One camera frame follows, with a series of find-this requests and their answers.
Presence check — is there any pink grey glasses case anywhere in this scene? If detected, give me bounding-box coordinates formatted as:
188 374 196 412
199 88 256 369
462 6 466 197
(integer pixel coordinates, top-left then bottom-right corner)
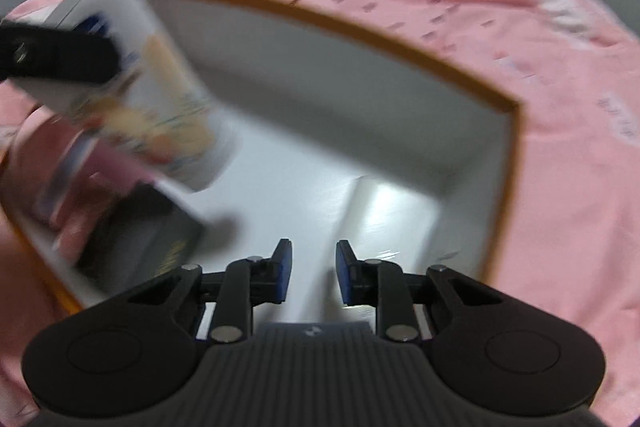
32 133 156 231

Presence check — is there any pink padded pouch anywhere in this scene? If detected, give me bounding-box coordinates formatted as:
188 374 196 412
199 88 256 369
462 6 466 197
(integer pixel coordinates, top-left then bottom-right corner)
1 106 81 231

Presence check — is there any black small box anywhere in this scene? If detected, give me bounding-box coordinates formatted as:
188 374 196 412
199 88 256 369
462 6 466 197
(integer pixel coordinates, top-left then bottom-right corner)
76 183 205 296

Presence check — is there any orange cardboard storage box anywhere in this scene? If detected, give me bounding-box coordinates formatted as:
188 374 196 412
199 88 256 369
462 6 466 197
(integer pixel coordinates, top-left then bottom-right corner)
0 0 524 313

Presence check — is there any white carton box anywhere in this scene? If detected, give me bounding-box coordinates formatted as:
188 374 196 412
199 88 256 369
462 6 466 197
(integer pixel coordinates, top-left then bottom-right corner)
17 0 232 192

